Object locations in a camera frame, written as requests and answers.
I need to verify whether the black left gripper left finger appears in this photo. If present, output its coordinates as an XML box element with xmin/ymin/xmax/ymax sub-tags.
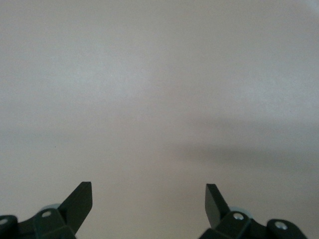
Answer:
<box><xmin>0</xmin><ymin>181</ymin><xmax>93</xmax><ymax>239</ymax></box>

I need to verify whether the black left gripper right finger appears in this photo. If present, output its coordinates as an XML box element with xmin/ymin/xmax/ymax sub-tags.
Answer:
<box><xmin>199</xmin><ymin>183</ymin><xmax>308</xmax><ymax>239</ymax></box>

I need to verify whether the brown table cover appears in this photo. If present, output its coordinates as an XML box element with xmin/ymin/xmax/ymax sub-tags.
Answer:
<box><xmin>0</xmin><ymin>0</ymin><xmax>319</xmax><ymax>239</ymax></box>

